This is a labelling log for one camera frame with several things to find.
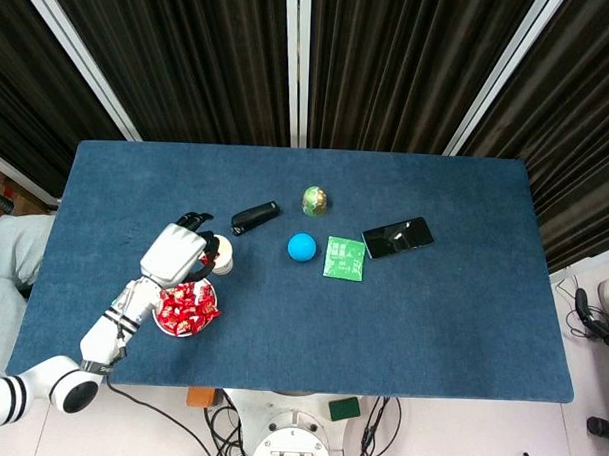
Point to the dark green box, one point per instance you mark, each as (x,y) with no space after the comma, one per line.
(344,409)

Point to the white low frame rail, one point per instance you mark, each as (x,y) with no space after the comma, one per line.
(21,175)
(583,260)

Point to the black stapler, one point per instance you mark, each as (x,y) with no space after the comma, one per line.
(255,217)

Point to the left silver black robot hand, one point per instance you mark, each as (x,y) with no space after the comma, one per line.
(173,253)

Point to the white paper cup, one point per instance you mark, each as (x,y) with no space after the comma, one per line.
(227,258)

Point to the black smartphone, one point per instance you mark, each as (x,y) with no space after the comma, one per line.
(398,237)

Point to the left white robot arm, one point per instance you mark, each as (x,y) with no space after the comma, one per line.
(100,338)

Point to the white frame post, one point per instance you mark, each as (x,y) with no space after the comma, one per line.
(505,75)
(80,60)
(296,62)

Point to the green gold domed tin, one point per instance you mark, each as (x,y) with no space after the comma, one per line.
(315,202)

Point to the orange box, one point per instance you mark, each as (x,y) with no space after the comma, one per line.
(200,397)

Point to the blue foam ball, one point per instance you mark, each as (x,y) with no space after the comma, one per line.
(302,248)

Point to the round metal plate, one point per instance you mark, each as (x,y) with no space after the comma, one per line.
(205,286)

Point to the red candy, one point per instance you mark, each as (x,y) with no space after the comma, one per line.
(206,259)

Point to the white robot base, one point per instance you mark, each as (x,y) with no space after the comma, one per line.
(292,438)

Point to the blue table cloth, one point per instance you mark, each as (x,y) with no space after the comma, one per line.
(381,316)

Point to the small black block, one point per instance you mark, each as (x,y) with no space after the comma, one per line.
(598,427)

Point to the heap of red candies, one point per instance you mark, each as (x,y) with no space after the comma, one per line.
(186,311)

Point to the green sachet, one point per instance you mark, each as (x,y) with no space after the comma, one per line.
(344,258)

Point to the person in grey clothes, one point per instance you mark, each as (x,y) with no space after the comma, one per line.
(8,257)

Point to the black pleated curtain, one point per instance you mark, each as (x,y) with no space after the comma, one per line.
(400,66)
(29,88)
(578,122)
(190,59)

